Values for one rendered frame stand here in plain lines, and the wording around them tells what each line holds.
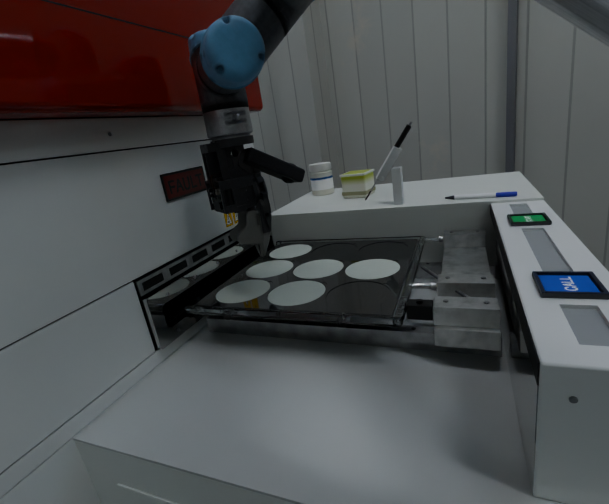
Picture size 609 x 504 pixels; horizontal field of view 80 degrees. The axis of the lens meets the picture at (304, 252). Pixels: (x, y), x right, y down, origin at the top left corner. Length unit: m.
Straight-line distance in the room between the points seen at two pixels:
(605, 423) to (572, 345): 0.06
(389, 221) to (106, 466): 0.68
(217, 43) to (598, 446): 0.54
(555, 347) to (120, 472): 0.51
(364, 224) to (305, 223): 0.15
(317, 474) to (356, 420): 0.08
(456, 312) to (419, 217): 0.38
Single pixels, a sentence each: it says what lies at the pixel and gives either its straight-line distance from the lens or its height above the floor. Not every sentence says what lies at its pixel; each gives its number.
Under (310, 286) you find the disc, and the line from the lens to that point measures 0.64.
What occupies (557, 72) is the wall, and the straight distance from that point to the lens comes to 2.45.
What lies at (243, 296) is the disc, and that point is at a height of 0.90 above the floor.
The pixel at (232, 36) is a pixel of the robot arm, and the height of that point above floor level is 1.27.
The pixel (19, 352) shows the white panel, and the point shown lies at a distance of 0.56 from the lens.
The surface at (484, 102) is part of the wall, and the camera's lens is 2.51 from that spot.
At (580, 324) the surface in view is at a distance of 0.41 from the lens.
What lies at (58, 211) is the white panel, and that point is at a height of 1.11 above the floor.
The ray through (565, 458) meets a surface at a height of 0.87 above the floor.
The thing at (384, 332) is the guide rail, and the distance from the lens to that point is 0.59.
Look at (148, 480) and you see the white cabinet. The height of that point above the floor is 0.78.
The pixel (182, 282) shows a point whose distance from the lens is 0.70.
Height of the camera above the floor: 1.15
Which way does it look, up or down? 18 degrees down
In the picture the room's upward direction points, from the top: 9 degrees counter-clockwise
